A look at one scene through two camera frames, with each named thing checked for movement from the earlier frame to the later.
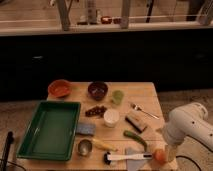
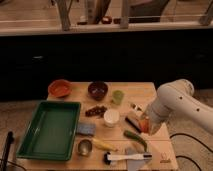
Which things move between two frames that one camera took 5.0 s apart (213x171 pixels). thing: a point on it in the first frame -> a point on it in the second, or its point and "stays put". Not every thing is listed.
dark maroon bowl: x=98 y=90 stays put
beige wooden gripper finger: x=171 y=150 -> x=162 y=131
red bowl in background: x=106 y=20 stays put
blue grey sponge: x=86 y=128 stays put
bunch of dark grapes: x=96 y=111 stays put
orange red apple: x=159 y=156 -> x=144 y=125
